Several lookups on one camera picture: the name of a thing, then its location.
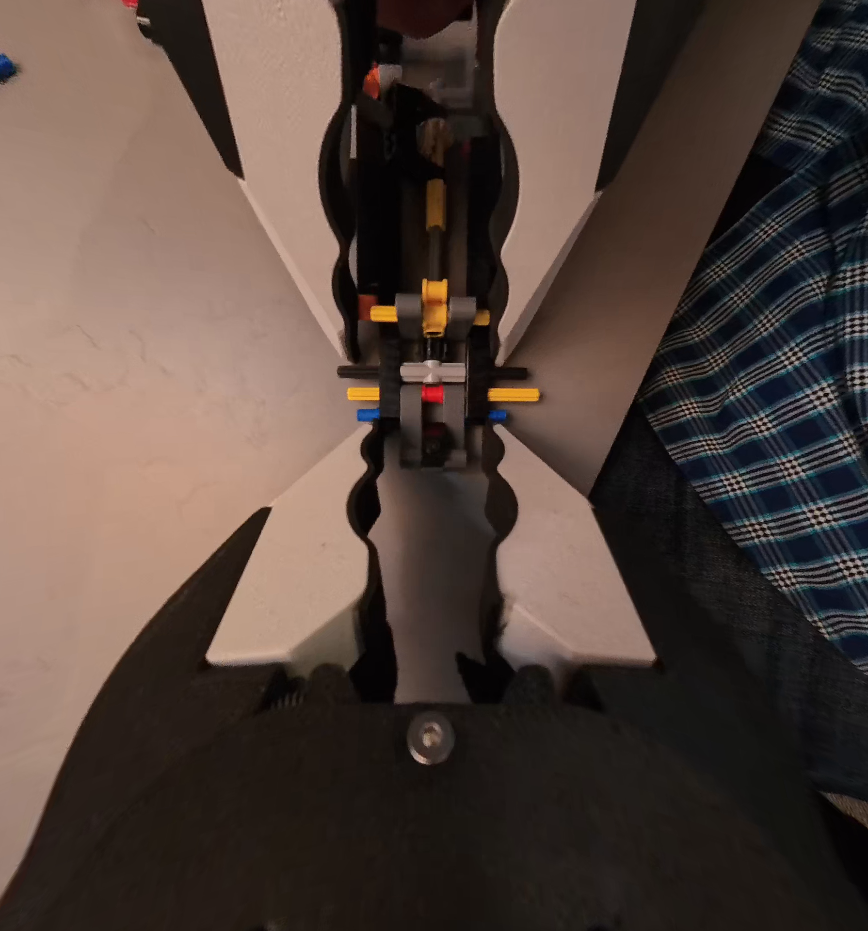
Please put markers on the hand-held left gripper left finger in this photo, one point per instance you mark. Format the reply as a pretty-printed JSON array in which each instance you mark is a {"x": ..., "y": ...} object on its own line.
[{"x": 296, "y": 582}]

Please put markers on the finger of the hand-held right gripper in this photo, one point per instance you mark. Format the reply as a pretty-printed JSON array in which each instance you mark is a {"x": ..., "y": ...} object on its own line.
[
  {"x": 557, "y": 109},
  {"x": 281, "y": 109}
]

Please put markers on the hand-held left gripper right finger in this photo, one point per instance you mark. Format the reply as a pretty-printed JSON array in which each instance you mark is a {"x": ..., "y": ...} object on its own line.
[{"x": 572, "y": 582}]

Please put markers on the black lego car chassis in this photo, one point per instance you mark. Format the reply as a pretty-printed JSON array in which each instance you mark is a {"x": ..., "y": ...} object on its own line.
[{"x": 368, "y": 218}]

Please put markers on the person's plaid shirt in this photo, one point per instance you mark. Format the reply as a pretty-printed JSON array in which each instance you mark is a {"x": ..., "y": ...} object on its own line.
[{"x": 790, "y": 364}]

